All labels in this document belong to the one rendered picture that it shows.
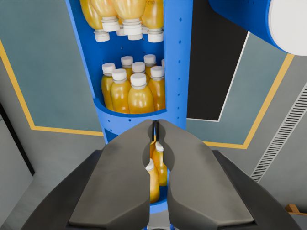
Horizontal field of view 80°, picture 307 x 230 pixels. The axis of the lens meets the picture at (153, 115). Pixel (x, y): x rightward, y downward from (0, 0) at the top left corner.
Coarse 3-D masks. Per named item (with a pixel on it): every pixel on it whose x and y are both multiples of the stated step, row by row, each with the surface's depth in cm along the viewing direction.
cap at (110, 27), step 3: (117, 21) 43; (102, 24) 43; (105, 24) 42; (108, 24) 42; (111, 24) 42; (114, 24) 42; (117, 24) 43; (105, 27) 42; (108, 27) 42; (111, 27) 42; (114, 27) 43; (117, 27) 43; (105, 30) 43; (108, 30) 43; (111, 30) 43; (114, 30) 43
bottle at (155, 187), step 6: (156, 168) 67; (150, 174) 65; (156, 174) 66; (150, 180) 65; (156, 180) 67; (150, 186) 67; (156, 186) 69; (150, 192) 69; (156, 192) 71; (150, 198) 72; (156, 198) 73
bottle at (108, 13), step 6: (90, 0) 39; (96, 0) 38; (102, 0) 38; (108, 0) 38; (96, 6) 39; (102, 6) 39; (108, 6) 39; (96, 12) 41; (102, 12) 40; (108, 12) 40; (114, 12) 40; (102, 18) 42; (108, 18) 41; (114, 18) 42
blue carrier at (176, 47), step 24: (72, 0) 43; (168, 0) 33; (192, 0) 39; (72, 24) 42; (168, 24) 35; (96, 48) 55; (120, 48) 61; (144, 48) 62; (168, 48) 38; (96, 72) 56; (168, 72) 41; (96, 96) 56; (168, 96) 44; (120, 120) 46; (168, 120) 48
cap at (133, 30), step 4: (140, 24) 39; (124, 28) 39; (128, 28) 38; (132, 28) 38; (136, 28) 38; (140, 28) 39; (124, 32) 40; (128, 32) 39; (132, 32) 39; (136, 32) 39; (140, 32) 39
